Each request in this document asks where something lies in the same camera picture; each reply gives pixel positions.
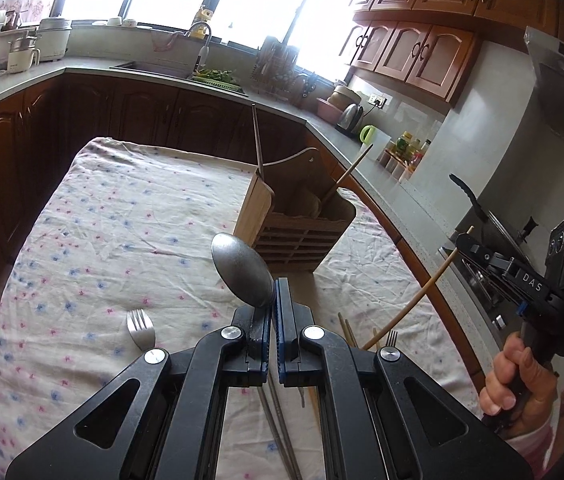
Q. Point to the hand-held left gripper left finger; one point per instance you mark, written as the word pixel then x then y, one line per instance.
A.
pixel 265 345

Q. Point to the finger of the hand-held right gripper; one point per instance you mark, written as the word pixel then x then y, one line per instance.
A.
pixel 482 252
pixel 502 282

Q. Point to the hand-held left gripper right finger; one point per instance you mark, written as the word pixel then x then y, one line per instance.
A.
pixel 281 340

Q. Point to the metal spoon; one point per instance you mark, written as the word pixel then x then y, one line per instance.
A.
pixel 242 270

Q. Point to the wooden chopstick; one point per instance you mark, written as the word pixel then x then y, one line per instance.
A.
pixel 349 172
pixel 412 300
pixel 351 332
pixel 344 330

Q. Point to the wooden utensil holder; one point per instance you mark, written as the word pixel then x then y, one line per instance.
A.
pixel 292 240

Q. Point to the person's right forearm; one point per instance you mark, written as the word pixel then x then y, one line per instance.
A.
pixel 537 442

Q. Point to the person's right hand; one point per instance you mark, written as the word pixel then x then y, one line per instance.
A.
pixel 507 365

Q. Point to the black wok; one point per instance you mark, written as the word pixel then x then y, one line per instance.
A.
pixel 467 195

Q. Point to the metal fork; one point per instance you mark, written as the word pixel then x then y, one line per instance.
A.
pixel 139 332
pixel 391 341

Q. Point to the row of condiment bottles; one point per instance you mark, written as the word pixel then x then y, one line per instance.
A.
pixel 404 152

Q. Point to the green cup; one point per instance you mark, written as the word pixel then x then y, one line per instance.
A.
pixel 367 135

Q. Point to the stainless steel kettle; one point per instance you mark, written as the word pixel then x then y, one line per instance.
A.
pixel 349 119

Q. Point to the floral tablecloth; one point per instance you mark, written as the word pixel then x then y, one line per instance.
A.
pixel 111 220

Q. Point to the wooden upper cabinets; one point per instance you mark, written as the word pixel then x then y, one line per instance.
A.
pixel 437 50

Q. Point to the wooden cabinets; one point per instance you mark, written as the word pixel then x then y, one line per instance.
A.
pixel 437 50
pixel 136 110

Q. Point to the stacked plastic basins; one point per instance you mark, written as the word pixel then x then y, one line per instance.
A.
pixel 332 107

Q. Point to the dark kitchen object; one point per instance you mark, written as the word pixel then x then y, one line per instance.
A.
pixel 308 90

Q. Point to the wooden lower cabinets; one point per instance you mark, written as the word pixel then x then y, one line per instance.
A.
pixel 136 110

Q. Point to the green vegetables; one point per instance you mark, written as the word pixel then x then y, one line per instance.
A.
pixel 216 76

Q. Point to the dish rack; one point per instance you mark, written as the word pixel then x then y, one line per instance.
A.
pixel 277 65

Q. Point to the metal faucet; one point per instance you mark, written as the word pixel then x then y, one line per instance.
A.
pixel 203 55

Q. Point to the kitchen sink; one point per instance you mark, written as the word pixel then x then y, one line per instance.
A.
pixel 151 67

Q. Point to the pink cloth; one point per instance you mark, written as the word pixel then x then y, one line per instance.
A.
pixel 166 42

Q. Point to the yellow bottle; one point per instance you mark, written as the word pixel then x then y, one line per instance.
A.
pixel 204 12

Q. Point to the white bowl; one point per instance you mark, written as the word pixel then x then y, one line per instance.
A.
pixel 113 21
pixel 129 22

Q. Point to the grey kitchen countertop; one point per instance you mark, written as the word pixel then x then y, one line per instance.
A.
pixel 36 72

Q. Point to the grey rice cooker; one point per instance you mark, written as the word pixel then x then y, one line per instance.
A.
pixel 54 40

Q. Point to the white electric pot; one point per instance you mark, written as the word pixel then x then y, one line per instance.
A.
pixel 21 57

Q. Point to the wall socket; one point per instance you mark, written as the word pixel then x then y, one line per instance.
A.
pixel 379 100

